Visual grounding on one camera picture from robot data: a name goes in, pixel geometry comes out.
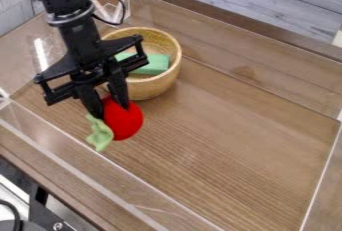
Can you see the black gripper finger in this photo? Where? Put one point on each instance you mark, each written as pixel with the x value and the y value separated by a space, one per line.
pixel 118 87
pixel 91 100

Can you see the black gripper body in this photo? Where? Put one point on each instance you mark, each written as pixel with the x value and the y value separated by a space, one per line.
pixel 91 56

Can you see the red plush strawberry toy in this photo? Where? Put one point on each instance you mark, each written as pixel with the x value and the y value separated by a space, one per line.
pixel 119 124

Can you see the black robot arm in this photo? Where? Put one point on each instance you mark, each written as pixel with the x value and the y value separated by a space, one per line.
pixel 63 11

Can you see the wooden bowl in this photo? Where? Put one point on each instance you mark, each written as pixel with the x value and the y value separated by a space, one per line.
pixel 152 79

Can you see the green rectangular block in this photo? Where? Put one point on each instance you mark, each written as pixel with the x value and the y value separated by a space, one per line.
pixel 156 66

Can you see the clear acrylic corner bracket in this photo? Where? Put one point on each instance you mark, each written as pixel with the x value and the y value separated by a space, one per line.
pixel 110 13

